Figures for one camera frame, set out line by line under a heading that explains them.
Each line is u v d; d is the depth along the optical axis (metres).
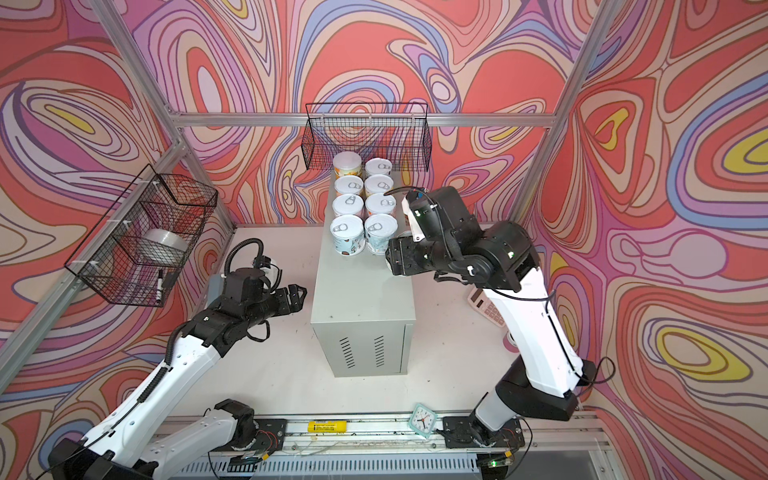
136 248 0.74
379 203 0.69
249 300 0.58
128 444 0.39
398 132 0.96
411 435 0.74
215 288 0.96
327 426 0.73
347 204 0.70
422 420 0.74
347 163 0.77
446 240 0.38
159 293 0.71
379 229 0.64
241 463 0.72
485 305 0.95
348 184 0.74
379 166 0.78
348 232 0.64
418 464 0.70
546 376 0.38
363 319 0.57
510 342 0.85
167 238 0.73
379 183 0.74
